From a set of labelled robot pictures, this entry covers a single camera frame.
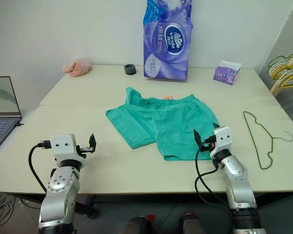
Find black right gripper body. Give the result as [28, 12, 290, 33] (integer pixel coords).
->
[199, 136, 217, 153]

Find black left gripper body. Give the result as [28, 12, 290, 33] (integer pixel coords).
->
[76, 143, 94, 159]

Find green shorts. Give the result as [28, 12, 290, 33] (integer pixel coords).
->
[105, 86, 221, 162]

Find green wire hanger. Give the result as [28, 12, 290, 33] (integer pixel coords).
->
[242, 110, 293, 170]

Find wooden hanger rack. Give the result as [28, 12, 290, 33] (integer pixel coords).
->
[270, 40, 293, 96]

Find yellow hanger on rack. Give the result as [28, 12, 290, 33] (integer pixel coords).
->
[271, 57, 293, 82]

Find green hanger on rack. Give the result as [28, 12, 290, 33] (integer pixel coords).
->
[267, 52, 293, 74]

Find purple tissue box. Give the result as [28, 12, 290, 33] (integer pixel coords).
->
[212, 59, 243, 86]

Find black table leg base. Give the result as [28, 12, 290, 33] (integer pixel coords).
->
[72, 195, 101, 219]

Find pink cloth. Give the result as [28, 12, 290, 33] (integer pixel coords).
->
[62, 58, 93, 78]

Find dark rounded shape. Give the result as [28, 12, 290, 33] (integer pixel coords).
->
[180, 211, 212, 234]
[120, 215, 154, 234]

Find black round container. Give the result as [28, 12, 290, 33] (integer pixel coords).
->
[124, 63, 137, 77]

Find grey laptop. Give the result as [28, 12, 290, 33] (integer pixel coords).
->
[0, 76, 24, 155]

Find purple toilet paper pack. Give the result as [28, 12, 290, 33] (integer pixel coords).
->
[142, 0, 194, 82]

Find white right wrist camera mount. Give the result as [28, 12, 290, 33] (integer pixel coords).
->
[209, 126, 233, 159]

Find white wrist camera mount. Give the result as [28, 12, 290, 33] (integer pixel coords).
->
[49, 134, 86, 169]
[209, 126, 233, 159]

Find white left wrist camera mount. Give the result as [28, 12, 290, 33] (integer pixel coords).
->
[49, 134, 86, 169]

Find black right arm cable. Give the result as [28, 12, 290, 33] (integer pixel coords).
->
[194, 138, 233, 221]

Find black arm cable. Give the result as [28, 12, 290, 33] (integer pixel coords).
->
[27, 139, 52, 194]
[194, 138, 233, 221]

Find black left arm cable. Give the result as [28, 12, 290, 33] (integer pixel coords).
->
[27, 139, 52, 194]

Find grey floor cable bundle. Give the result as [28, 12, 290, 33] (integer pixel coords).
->
[0, 192, 17, 226]

